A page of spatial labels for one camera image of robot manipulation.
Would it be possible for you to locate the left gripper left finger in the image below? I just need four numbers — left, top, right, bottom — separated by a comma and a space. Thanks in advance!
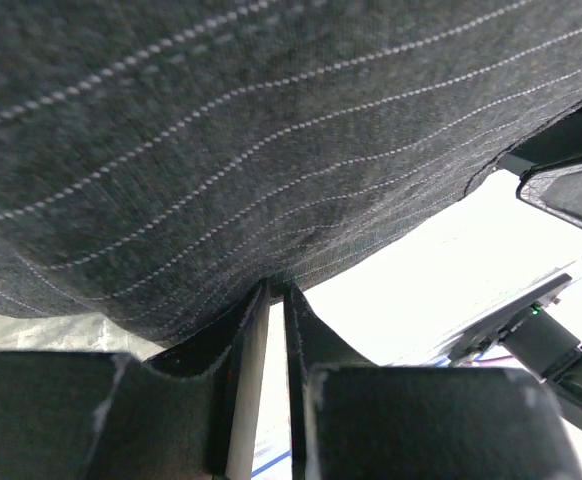
0, 282, 270, 479

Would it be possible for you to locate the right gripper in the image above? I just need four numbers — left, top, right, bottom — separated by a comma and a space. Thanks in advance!
434, 110, 582, 431

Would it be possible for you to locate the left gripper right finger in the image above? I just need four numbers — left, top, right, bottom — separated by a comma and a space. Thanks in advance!
284, 286, 582, 480

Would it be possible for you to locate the black pinstripe long sleeve shirt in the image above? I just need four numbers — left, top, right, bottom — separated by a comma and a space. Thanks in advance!
0, 1, 582, 345

